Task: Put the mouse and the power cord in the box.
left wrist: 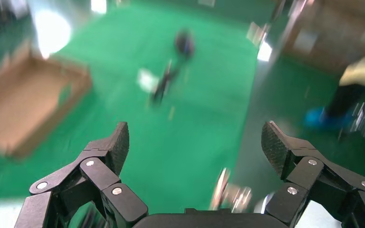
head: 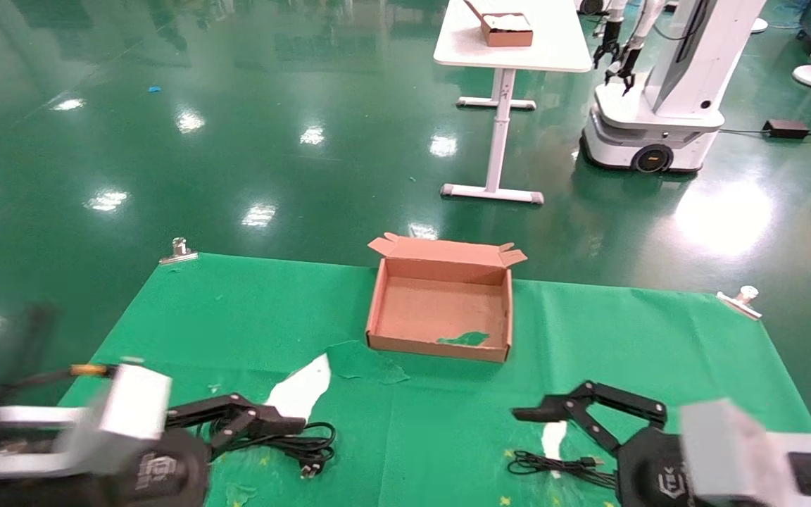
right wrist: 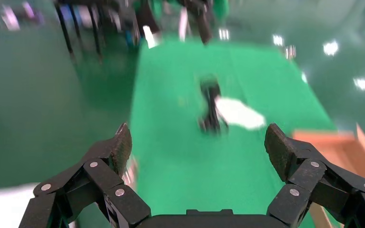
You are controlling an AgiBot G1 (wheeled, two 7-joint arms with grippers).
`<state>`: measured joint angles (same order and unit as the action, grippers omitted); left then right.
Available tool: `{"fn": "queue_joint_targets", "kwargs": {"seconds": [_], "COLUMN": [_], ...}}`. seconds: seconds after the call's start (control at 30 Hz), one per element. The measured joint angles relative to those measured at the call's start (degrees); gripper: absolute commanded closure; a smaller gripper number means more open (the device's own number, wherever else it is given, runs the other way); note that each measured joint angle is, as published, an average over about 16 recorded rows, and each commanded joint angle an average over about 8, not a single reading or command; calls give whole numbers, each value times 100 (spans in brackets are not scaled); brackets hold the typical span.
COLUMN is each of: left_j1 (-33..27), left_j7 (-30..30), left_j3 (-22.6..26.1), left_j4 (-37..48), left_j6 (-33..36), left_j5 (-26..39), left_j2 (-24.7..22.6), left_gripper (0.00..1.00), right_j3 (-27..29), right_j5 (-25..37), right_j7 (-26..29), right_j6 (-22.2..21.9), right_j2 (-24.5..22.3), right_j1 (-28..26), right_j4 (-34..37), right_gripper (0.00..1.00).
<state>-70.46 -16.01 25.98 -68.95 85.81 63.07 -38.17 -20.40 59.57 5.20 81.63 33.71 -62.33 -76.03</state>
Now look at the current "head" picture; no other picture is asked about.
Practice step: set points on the green cloth scrap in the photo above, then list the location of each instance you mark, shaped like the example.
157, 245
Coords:
465, 339

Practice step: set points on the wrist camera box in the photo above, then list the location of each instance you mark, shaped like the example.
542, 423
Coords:
722, 451
131, 415

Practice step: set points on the white wheeled background robot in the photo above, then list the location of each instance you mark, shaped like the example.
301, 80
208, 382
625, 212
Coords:
687, 70

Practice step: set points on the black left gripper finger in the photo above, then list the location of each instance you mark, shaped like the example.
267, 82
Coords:
250, 419

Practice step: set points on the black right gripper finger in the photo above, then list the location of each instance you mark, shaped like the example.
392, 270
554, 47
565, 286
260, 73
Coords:
553, 408

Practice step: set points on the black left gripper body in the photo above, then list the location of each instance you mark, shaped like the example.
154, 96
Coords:
162, 468

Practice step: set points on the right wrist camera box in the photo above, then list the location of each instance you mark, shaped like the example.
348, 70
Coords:
722, 451

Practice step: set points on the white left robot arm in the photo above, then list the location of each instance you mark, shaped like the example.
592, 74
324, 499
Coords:
11, 436

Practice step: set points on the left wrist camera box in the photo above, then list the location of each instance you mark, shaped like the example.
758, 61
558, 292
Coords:
131, 415

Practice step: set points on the small filled cardboard box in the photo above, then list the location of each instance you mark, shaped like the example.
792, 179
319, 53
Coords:
507, 32

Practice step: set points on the black power adapter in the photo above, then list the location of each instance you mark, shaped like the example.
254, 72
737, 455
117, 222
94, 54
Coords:
786, 129

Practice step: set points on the metal table clamp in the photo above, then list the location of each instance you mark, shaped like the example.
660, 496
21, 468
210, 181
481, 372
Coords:
742, 301
179, 251

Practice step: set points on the open brown cardboard box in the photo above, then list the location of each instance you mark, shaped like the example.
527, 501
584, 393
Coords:
441, 303

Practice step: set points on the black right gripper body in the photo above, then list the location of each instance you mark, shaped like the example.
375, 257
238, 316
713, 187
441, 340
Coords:
655, 472

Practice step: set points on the white standing table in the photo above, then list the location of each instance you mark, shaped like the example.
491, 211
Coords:
511, 42

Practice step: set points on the green table cloth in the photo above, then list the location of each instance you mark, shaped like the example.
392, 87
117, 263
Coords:
659, 338

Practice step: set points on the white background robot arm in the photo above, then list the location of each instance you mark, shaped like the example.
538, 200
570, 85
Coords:
641, 35
613, 28

